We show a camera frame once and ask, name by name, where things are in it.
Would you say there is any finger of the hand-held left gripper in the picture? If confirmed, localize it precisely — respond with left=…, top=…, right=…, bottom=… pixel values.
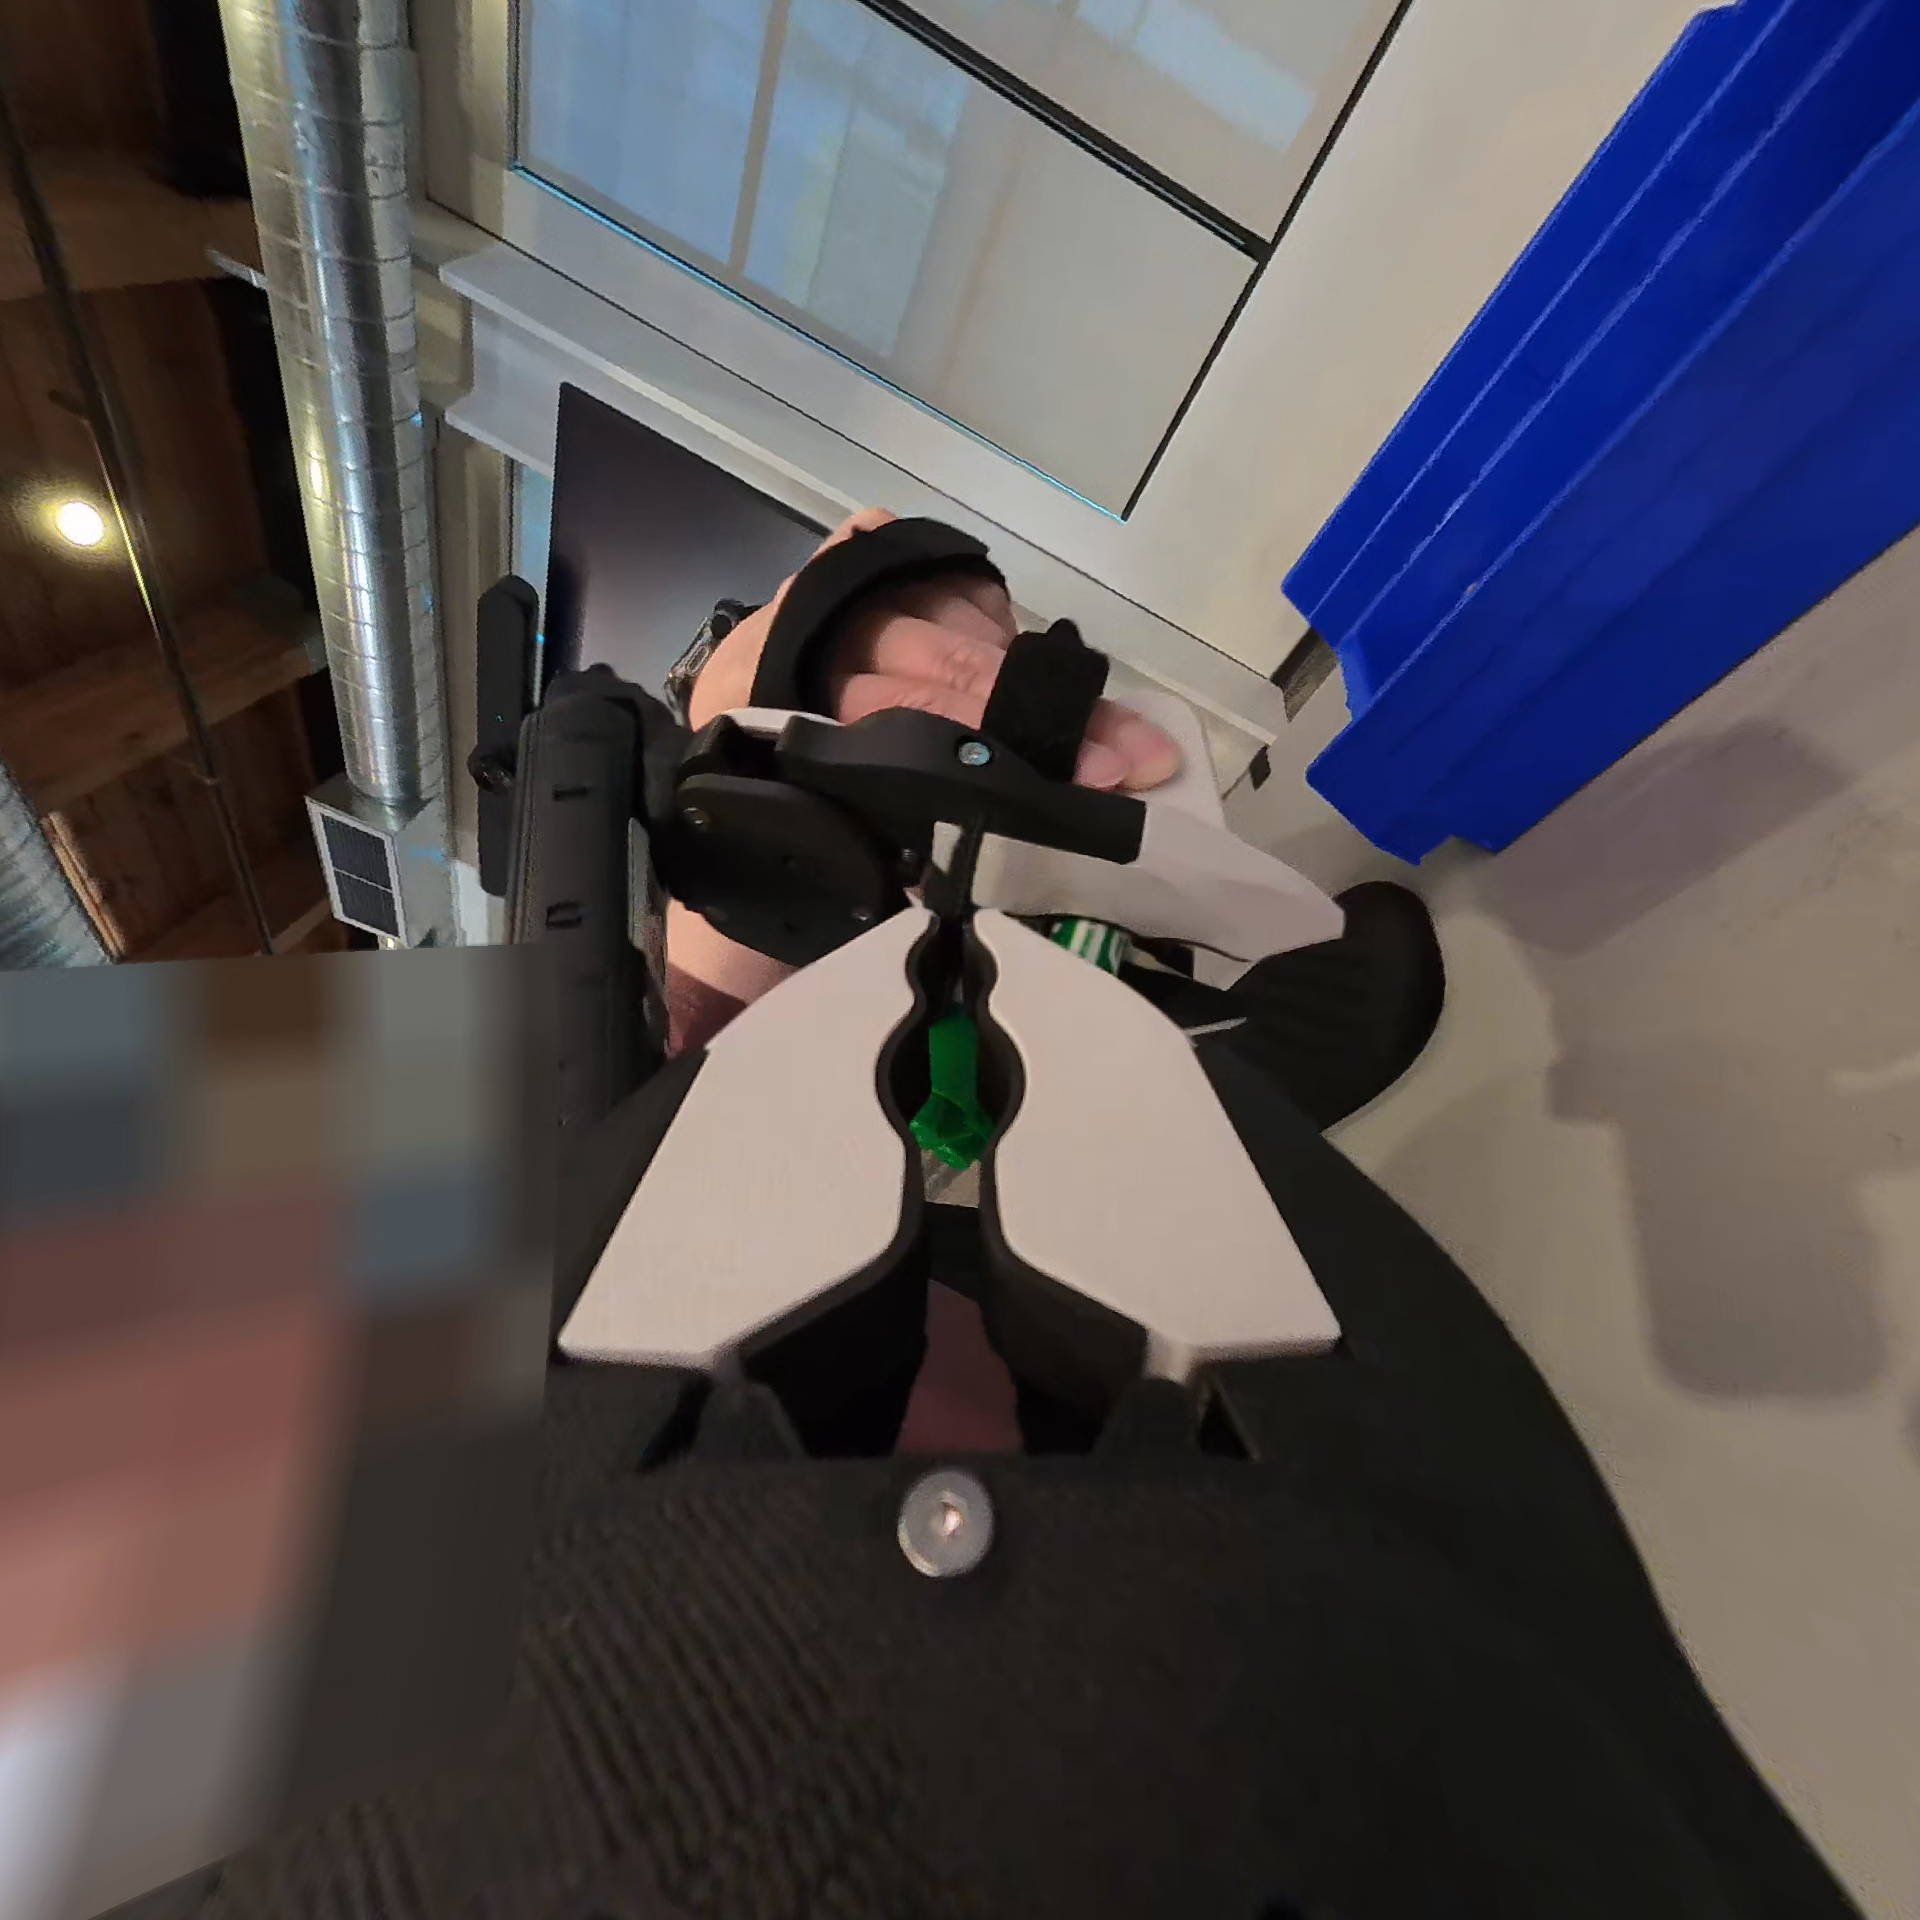
left=930, top=695, right=1348, bottom=995

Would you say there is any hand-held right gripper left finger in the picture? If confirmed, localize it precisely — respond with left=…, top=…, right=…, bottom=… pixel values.
left=553, top=911, right=961, bottom=1458

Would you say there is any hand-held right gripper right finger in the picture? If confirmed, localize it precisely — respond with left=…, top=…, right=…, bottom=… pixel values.
left=963, top=911, right=1341, bottom=1458

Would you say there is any black hook-and-loop strap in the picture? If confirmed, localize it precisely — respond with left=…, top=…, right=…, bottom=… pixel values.
left=922, top=815, right=995, bottom=1021

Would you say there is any person's left hand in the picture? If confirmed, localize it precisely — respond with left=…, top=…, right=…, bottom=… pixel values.
left=750, top=510, right=1182, bottom=797

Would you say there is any black chair armrest pad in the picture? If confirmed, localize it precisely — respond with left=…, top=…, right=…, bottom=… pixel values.
left=1183, top=880, right=1450, bottom=1127

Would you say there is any black wristwatch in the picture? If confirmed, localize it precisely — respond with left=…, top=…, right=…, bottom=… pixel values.
left=664, top=595, right=756, bottom=715

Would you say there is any white vent box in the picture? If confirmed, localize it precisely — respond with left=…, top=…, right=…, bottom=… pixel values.
left=303, top=792, right=410, bottom=949

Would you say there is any white window sill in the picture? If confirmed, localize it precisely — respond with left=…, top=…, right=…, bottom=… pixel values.
left=437, top=246, right=1278, bottom=743

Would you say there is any blue plastic bin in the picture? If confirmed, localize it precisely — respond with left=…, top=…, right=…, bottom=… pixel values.
left=1281, top=0, right=1920, bottom=863

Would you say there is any large window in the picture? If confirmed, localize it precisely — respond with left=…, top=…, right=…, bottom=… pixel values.
left=510, top=0, right=1411, bottom=520

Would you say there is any slim metal ventilation duct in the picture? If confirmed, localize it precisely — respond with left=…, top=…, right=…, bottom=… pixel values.
left=221, top=0, right=456, bottom=949

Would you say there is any large metal ventilation duct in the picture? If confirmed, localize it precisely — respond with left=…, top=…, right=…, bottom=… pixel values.
left=0, top=755, right=113, bottom=962

